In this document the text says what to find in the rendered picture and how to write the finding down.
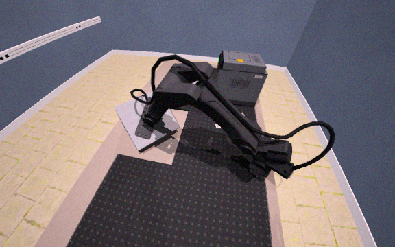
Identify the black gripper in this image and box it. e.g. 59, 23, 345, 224
249, 157, 271, 178

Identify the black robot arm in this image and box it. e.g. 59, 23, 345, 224
135, 62, 294, 179

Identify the dark grey boxy machine housing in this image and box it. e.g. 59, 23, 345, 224
215, 50, 268, 106

